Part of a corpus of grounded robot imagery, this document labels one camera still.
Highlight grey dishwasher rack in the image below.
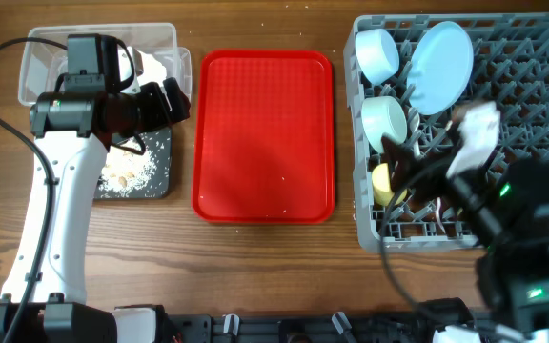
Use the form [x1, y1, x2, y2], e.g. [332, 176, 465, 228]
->
[343, 13, 549, 252]

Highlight light blue plate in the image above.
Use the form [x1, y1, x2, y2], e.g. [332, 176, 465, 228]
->
[406, 21, 474, 115]

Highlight white plastic spoon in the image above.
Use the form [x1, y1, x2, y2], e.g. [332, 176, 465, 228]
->
[408, 108, 421, 158]

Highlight clear plastic bin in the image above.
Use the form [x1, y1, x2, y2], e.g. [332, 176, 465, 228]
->
[18, 23, 193, 107]

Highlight yellow plastic cup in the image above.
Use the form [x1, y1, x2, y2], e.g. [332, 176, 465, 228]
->
[371, 163, 396, 206]

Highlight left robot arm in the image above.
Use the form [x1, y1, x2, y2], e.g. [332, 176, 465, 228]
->
[0, 33, 190, 342]

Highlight green bowl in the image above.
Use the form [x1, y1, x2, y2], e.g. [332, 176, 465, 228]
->
[360, 96, 408, 153]

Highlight rice and food leftovers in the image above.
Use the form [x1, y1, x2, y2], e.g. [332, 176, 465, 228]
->
[97, 135, 171, 196]

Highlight white plastic fork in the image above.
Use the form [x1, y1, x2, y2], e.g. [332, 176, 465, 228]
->
[435, 197, 446, 235]

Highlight light blue bowl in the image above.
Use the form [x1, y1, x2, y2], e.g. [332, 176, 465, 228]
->
[355, 29, 400, 85]

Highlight white napkin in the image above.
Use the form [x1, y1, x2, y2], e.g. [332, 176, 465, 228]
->
[119, 47, 167, 93]

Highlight red serving tray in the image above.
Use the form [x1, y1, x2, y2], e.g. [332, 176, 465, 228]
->
[192, 50, 336, 224]

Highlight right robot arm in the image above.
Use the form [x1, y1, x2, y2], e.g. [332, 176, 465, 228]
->
[381, 137, 549, 338]

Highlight black plastic tray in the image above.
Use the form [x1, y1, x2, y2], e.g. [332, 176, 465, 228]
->
[93, 126, 174, 201]

